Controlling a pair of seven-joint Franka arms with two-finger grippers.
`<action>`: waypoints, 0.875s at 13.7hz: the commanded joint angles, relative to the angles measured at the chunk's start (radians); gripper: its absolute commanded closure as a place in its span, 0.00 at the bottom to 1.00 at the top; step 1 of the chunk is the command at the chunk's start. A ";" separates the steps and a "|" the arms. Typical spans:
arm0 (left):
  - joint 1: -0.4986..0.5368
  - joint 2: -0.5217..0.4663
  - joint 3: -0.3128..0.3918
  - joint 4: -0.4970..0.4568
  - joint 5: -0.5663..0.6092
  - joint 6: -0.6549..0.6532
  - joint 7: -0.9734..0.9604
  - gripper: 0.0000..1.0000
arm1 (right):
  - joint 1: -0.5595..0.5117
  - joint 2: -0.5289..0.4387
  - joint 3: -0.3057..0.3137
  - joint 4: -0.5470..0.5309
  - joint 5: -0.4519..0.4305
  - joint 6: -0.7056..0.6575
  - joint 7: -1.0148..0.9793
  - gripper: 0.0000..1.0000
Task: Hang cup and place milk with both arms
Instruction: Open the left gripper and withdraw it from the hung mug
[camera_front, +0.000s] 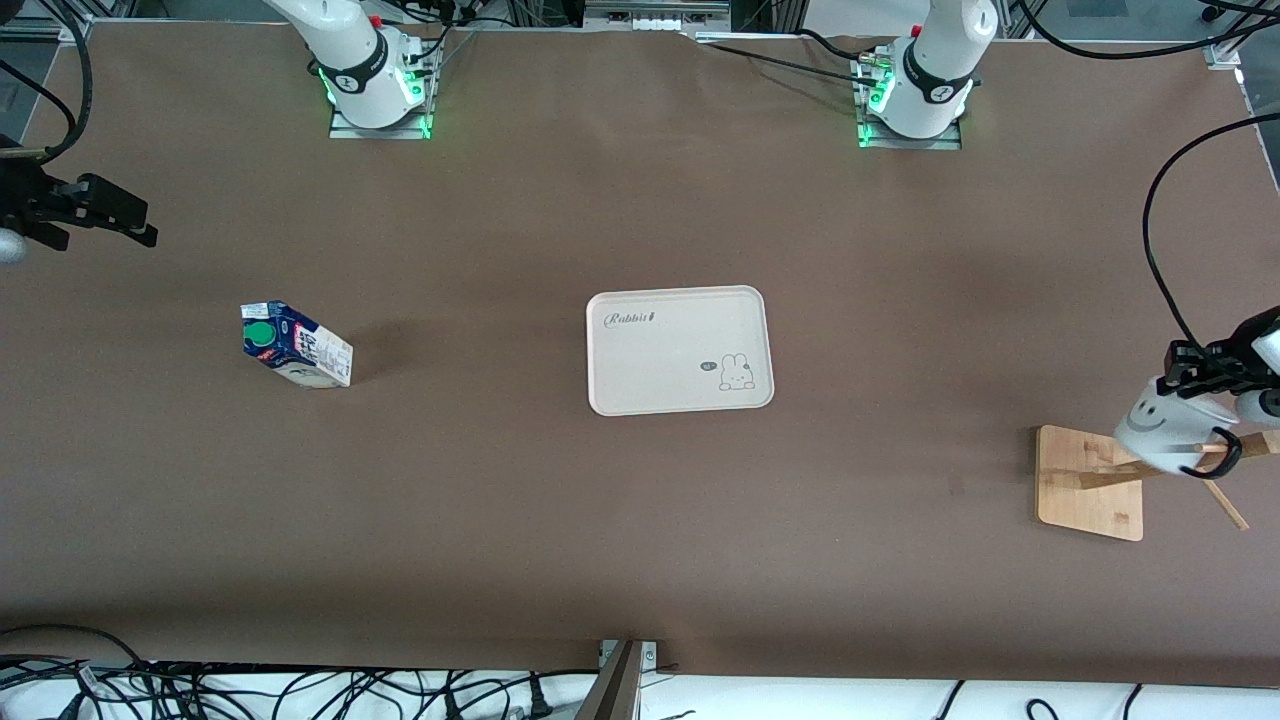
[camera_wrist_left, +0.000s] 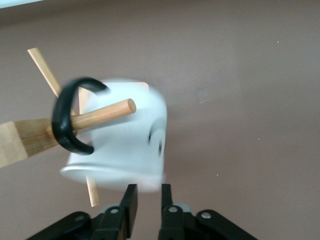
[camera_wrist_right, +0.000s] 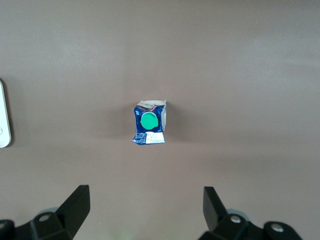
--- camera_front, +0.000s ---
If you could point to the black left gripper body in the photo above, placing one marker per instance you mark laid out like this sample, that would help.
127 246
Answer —
1222 361

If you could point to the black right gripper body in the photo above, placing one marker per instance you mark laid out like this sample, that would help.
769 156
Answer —
22 198

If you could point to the small milk carton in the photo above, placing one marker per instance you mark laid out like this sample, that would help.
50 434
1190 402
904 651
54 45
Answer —
300 350

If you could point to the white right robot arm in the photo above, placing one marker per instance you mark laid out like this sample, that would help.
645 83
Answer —
360 60

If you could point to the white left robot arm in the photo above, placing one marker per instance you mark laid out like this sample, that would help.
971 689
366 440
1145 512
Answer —
930 70

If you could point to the wooden cup rack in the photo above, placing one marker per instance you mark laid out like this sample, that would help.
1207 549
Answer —
1090 490

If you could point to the cream tray with rabbit print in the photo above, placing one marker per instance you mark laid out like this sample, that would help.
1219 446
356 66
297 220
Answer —
660 360

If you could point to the silver electronics box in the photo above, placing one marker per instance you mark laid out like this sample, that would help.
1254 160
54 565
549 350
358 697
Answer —
655 14

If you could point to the aluminium frame rail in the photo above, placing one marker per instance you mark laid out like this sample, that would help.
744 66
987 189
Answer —
40 28

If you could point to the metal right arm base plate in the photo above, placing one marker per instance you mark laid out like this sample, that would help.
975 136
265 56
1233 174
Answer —
345 128

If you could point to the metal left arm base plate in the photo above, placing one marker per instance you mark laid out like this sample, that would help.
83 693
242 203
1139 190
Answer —
940 143

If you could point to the aluminium profile post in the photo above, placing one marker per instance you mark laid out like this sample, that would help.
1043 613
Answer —
615 690

